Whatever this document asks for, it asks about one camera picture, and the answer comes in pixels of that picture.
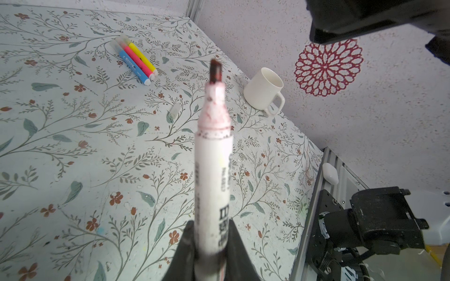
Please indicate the white small puck device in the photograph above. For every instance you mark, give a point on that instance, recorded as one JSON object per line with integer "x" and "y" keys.
{"x": 330, "y": 174}

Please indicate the white ceramic mug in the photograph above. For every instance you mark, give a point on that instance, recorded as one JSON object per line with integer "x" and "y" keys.
{"x": 263, "y": 89}

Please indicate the white marker pen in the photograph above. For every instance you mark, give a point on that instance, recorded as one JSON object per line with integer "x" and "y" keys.
{"x": 213, "y": 150}

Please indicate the yellow highlighter pen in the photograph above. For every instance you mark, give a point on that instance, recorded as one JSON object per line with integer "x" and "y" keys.
{"x": 143, "y": 58}

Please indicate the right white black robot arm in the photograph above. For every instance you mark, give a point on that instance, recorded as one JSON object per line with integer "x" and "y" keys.
{"x": 393, "y": 124}

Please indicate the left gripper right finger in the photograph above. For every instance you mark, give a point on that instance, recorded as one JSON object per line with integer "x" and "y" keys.
{"x": 239, "y": 265}

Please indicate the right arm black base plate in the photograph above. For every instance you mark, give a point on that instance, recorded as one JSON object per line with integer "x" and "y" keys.
{"x": 322, "y": 256}

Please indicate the blue highlighter pen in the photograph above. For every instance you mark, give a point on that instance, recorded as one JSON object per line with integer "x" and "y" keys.
{"x": 128, "y": 60}

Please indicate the pink highlighter pen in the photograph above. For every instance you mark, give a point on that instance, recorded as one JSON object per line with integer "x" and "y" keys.
{"x": 135, "y": 58}

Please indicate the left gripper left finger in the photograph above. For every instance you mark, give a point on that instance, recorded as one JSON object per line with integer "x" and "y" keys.
{"x": 182, "y": 265}

